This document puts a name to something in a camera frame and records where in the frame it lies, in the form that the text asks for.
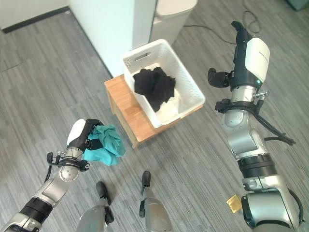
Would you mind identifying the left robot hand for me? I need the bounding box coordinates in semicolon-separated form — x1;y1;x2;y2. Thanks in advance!
66;118;105;151

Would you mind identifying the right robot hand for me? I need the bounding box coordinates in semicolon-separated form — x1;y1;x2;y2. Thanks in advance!
207;21;270;92

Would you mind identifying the teal cloth garment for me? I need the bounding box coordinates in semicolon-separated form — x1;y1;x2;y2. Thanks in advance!
83;124;127;167

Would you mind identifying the white plastic laundry basket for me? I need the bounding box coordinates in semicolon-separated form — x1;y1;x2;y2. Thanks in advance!
121;39;206;129

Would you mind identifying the small wooden table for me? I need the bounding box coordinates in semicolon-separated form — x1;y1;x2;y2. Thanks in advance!
104;73;203;149

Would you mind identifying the left silver robot leg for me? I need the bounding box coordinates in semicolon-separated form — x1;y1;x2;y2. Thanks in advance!
76;181;115;232

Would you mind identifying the black garment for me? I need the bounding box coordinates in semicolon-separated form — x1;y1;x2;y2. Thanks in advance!
132;67;177;113

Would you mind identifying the white trash bin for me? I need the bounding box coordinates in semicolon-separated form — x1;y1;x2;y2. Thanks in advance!
149;0;199;45

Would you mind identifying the white garment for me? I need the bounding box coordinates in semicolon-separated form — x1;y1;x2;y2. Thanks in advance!
147;62;183;123

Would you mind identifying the white cabinet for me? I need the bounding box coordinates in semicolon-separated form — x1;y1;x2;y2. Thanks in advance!
68;0;158;79

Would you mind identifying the small gold square object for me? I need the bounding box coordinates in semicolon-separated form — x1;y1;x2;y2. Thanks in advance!
226;196;242;214

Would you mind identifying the black floor cable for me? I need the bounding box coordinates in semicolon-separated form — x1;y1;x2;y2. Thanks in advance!
184;10;261;45

